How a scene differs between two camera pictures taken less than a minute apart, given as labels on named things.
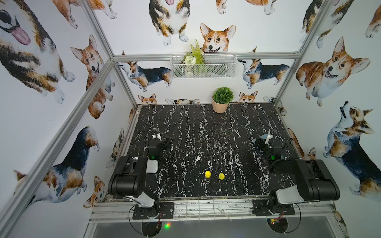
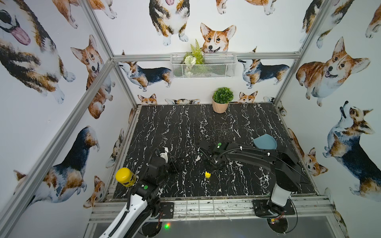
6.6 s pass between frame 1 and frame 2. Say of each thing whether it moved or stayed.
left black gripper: moved
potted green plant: stayed
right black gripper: moved
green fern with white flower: stayed
